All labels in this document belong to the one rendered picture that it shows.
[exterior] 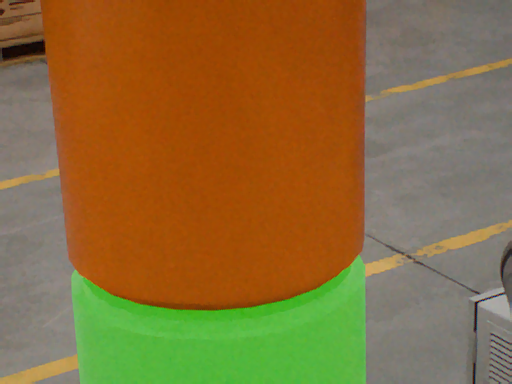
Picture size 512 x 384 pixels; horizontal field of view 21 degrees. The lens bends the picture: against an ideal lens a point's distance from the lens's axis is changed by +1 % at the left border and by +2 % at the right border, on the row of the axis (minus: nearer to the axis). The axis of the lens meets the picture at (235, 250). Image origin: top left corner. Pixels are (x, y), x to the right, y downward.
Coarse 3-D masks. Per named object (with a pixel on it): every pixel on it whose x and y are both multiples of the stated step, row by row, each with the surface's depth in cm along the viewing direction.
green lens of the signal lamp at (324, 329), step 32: (96, 288) 22; (320, 288) 22; (352, 288) 22; (96, 320) 22; (128, 320) 21; (160, 320) 21; (192, 320) 21; (224, 320) 21; (256, 320) 21; (288, 320) 21; (320, 320) 21; (352, 320) 22; (96, 352) 22; (128, 352) 21; (160, 352) 21; (192, 352) 21; (224, 352) 21; (256, 352) 21; (288, 352) 21; (320, 352) 21; (352, 352) 22
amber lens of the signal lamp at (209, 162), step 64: (64, 0) 19; (128, 0) 19; (192, 0) 18; (256, 0) 19; (320, 0) 19; (64, 64) 20; (128, 64) 19; (192, 64) 19; (256, 64) 19; (320, 64) 20; (64, 128) 21; (128, 128) 20; (192, 128) 19; (256, 128) 19; (320, 128) 20; (64, 192) 21; (128, 192) 20; (192, 192) 20; (256, 192) 20; (320, 192) 20; (128, 256) 20; (192, 256) 20; (256, 256) 20; (320, 256) 21
